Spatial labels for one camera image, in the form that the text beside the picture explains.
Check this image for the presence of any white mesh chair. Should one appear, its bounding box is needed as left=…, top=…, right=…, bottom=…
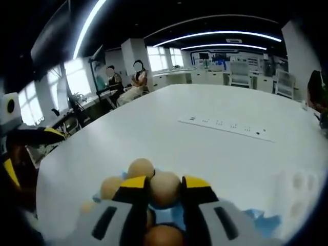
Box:
left=229, top=62, right=251, bottom=87
left=275, top=70, right=296, bottom=98

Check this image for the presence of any long curved ceiling light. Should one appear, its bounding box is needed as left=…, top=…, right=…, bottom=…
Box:
left=153, top=31, right=282, bottom=48

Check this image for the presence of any person's left hand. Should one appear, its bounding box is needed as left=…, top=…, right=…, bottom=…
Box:
left=6, top=145, right=39, bottom=208

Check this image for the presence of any blue egg tray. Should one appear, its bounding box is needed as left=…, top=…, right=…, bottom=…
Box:
left=91, top=166, right=282, bottom=239

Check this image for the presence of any white foam tray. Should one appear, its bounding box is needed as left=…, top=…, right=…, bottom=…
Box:
left=266, top=168, right=325, bottom=221

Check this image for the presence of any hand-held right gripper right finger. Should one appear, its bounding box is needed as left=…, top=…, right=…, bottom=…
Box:
left=181, top=175, right=281, bottom=246

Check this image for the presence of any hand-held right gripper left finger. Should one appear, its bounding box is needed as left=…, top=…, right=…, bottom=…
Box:
left=48, top=175, right=151, bottom=246

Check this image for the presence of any short curved ceiling light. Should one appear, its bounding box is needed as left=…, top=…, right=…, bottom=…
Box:
left=180, top=43, right=268, bottom=51

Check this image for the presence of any white power socket strip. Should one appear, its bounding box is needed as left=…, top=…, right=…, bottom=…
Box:
left=178, top=114, right=277, bottom=144

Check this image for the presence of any blue white wall display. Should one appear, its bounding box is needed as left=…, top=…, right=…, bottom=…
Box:
left=191, top=48, right=285, bottom=71

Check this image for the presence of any white table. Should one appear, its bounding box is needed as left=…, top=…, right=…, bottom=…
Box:
left=35, top=83, right=326, bottom=246

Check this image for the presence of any straight ceiling light strip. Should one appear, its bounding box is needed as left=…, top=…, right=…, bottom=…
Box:
left=73, top=0, right=108, bottom=60

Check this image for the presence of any white cabinet row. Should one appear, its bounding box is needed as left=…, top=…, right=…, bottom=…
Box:
left=153, top=68, right=231, bottom=86

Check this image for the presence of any black stand pole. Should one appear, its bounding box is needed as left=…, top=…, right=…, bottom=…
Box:
left=88, top=45, right=106, bottom=93

